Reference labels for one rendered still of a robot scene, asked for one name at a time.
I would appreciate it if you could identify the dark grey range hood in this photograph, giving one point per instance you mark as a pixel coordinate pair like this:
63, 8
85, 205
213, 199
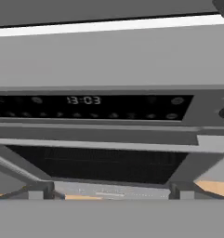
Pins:
85, 10

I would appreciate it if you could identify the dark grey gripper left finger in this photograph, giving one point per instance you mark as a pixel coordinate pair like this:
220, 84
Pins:
41, 188

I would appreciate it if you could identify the grey oven door, black window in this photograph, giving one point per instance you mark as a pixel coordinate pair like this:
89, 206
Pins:
110, 164

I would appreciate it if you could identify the grey oven with black panel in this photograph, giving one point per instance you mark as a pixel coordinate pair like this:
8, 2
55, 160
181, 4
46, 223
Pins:
116, 62

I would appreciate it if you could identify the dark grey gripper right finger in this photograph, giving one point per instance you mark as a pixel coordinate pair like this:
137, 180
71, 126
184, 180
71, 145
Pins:
182, 187

